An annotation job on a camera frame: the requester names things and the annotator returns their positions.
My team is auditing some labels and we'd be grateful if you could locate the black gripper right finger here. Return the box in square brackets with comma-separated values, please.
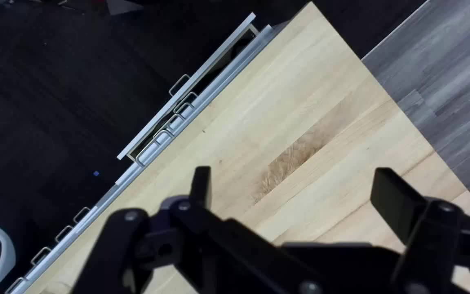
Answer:
[370, 167, 470, 294]

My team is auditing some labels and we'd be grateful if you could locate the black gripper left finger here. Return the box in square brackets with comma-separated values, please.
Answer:
[70, 166, 313, 294]

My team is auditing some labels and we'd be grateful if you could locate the white drawer cabinet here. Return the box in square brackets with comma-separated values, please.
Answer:
[5, 14, 280, 294]

